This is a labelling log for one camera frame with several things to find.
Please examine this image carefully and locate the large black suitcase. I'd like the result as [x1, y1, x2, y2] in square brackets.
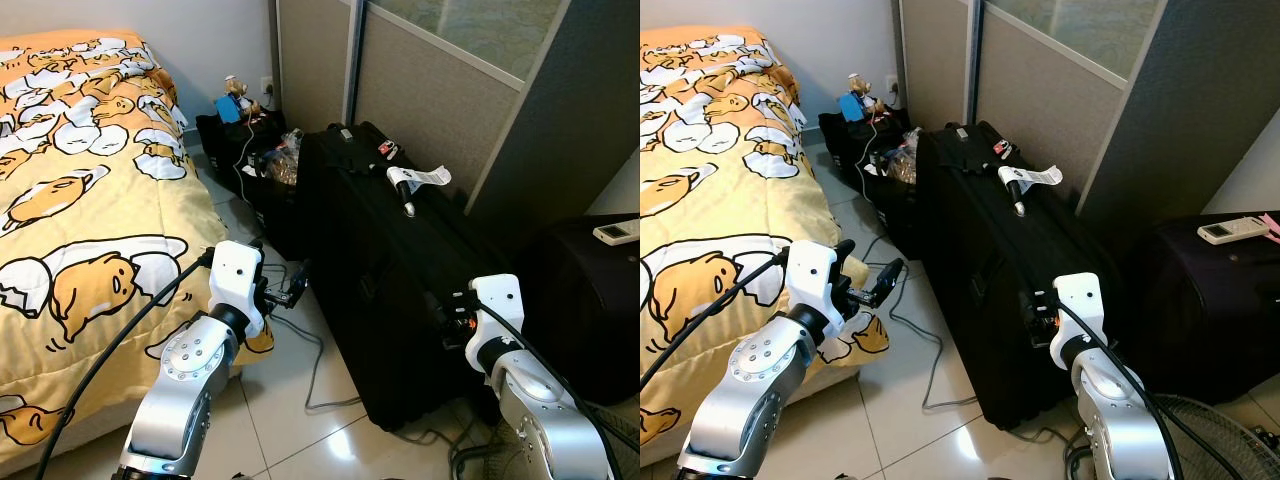
[915, 120, 1131, 431]
[296, 122, 526, 433]

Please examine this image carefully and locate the dark purple suitcase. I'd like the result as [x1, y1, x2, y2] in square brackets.
[515, 213, 641, 406]
[1130, 212, 1280, 406]

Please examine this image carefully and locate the beige glass wardrobe door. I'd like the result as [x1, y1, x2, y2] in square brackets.
[275, 0, 576, 206]
[897, 0, 1171, 201]

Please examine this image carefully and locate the beige bed base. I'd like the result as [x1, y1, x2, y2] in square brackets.
[640, 365, 866, 471]
[0, 365, 246, 479]

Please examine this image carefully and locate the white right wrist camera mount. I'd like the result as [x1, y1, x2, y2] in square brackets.
[1048, 272, 1106, 369]
[467, 275, 525, 373]

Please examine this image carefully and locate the white paper luggage tag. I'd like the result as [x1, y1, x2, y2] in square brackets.
[998, 162, 1064, 190]
[386, 163, 452, 193]

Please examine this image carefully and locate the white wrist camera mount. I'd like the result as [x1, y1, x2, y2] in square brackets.
[1048, 272, 1106, 369]
[207, 240, 267, 338]
[785, 240, 846, 333]
[467, 275, 525, 373]

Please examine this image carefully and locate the small black bag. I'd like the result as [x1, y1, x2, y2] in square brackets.
[195, 108, 301, 256]
[818, 105, 926, 261]

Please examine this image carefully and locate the thin white cable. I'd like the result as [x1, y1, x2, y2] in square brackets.
[232, 100, 363, 413]
[855, 98, 979, 413]

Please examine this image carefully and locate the dark grey wardrobe door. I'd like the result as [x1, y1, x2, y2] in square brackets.
[1075, 0, 1280, 236]
[465, 0, 641, 241]

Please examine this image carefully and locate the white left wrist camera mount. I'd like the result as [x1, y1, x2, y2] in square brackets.
[785, 240, 846, 333]
[207, 240, 267, 338]

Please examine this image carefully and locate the clear plastic bag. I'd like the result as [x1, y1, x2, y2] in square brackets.
[875, 128, 921, 186]
[252, 130, 303, 188]

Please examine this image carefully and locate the yellow cartoon print duvet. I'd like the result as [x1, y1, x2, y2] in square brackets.
[0, 30, 276, 451]
[640, 25, 891, 446]

